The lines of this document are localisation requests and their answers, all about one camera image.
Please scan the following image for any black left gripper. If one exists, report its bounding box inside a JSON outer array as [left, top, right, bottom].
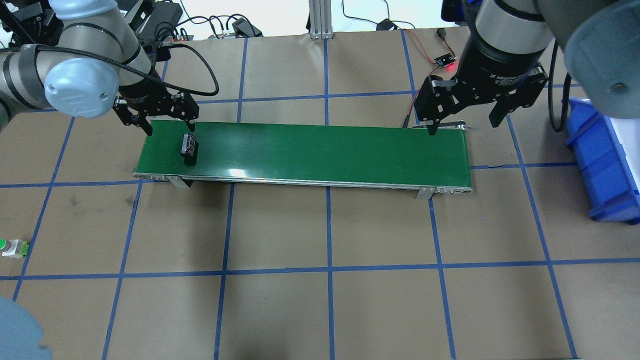
[[112, 80, 200, 137]]

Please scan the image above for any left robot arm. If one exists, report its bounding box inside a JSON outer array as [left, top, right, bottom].
[[0, 0, 199, 136]]

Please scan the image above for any small sensor board red led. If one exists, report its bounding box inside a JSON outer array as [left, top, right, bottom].
[[433, 53, 457, 69]]

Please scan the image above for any black capacitor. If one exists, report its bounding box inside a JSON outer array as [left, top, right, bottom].
[[180, 133, 199, 166]]

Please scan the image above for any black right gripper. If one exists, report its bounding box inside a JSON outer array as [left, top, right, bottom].
[[414, 38, 549, 136]]

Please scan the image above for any aluminium frame post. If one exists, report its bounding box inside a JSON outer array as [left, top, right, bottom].
[[308, 0, 334, 40]]

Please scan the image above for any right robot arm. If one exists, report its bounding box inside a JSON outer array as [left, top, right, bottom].
[[413, 0, 640, 135]]

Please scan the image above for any blue storage bin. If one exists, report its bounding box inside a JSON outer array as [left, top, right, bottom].
[[566, 96, 640, 225]]

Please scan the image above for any green conveyor belt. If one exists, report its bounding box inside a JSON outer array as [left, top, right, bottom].
[[133, 120, 474, 199]]

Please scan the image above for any green push button switch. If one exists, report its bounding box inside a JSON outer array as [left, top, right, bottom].
[[0, 239, 30, 259]]

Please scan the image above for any red black power cable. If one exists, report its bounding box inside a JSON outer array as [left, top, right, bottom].
[[401, 28, 457, 129]]

